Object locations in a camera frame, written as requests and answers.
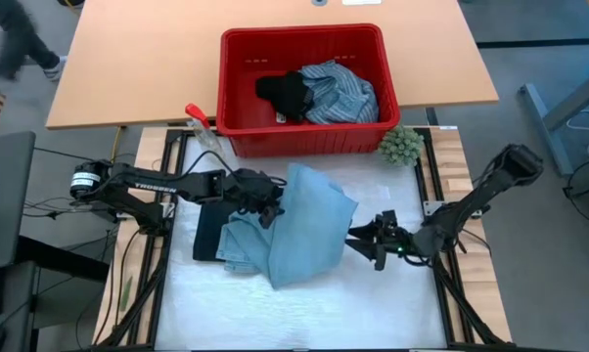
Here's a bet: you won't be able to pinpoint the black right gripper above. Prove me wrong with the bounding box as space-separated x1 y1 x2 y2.
344 209 422 273

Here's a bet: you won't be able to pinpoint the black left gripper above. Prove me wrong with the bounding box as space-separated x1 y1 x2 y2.
222 167 287 231

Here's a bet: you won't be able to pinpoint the dark denim jeans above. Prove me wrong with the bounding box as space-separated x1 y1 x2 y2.
192 198 240 263

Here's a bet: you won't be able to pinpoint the red plastic laundry bin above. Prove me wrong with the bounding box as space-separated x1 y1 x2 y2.
215 22 402 158

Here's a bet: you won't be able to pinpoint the green spiky ball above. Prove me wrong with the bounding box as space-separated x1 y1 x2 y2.
378 125 426 167

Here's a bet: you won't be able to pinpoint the clear spray bottle red trigger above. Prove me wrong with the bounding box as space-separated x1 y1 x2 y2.
185 103 226 157

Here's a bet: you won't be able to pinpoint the black garment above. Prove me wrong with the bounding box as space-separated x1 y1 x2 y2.
254 70 316 124

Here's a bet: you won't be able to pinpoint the blue striped shirt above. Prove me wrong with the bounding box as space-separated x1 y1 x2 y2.
297 59 381 125

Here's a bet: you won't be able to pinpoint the tan wooden desk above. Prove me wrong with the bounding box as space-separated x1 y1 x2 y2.
45 0 500 130

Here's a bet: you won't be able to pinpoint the grey desk leg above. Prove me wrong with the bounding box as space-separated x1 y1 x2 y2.
519 63 589 177

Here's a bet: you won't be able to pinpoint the grey laptop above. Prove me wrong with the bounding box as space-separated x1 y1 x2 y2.
0 130 37 273

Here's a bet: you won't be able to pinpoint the person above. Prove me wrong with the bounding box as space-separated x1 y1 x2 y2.
0 0 68 82

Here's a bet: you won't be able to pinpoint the black aluminium frame rail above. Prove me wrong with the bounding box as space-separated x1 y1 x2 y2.
414 127 510 351
92 127 191 351

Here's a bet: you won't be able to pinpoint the yellow cable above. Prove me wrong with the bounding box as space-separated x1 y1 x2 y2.
110 125 127 165

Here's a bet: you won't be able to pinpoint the black floor cable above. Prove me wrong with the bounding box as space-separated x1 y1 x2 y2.
561 159 589 249

